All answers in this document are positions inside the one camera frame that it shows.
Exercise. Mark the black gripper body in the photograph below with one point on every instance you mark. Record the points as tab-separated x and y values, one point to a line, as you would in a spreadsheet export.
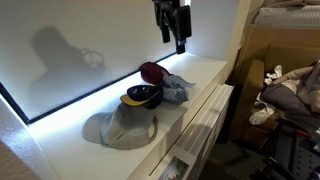
173	15

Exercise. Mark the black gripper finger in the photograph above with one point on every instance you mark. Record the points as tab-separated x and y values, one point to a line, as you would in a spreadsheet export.
166	35
180	46

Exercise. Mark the navy cap with yellow brim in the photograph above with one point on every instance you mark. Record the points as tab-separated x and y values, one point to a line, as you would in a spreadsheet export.
143	95

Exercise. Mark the beige grey cap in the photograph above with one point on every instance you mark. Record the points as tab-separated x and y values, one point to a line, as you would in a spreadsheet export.
128	130

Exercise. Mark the maroon cap with embroidered logo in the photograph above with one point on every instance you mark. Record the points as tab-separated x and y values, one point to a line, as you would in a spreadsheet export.
152	72

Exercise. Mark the light blue cap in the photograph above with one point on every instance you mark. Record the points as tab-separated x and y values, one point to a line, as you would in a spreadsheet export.
176	90

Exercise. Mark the brown cardboard box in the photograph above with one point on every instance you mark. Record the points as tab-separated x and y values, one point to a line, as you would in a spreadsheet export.
253	66

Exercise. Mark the white slatted radiator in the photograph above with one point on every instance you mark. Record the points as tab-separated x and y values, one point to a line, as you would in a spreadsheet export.
206	120

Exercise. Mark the white crumpled cloth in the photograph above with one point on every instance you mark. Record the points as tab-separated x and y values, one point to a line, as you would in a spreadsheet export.
274	74

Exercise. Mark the white crumpled sock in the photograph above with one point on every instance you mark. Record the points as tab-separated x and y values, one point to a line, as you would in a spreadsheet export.
261	115

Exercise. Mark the white window blind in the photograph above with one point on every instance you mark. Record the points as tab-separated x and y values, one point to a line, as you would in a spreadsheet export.
66	83

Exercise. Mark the striped grey mattress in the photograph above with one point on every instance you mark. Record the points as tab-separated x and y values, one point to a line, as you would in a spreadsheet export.
290	16

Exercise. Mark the pile of grey clothes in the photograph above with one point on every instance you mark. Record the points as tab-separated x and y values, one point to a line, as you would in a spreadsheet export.
293	90

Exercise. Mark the framed photo picture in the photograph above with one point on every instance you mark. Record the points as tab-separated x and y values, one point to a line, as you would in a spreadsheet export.
174	169

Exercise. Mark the black stand with red part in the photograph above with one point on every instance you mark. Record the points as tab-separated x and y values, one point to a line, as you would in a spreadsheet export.
293	150

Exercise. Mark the black window frame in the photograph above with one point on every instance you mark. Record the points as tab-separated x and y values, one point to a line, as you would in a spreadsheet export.
83	95

